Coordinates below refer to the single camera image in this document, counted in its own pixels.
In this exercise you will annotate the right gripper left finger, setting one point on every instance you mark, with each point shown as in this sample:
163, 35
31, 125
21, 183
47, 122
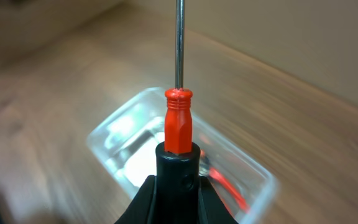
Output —
142, 208

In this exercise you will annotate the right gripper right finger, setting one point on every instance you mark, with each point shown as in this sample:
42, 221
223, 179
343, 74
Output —
211, 209

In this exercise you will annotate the red black handled screwdriver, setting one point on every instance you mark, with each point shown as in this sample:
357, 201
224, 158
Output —
177, 158

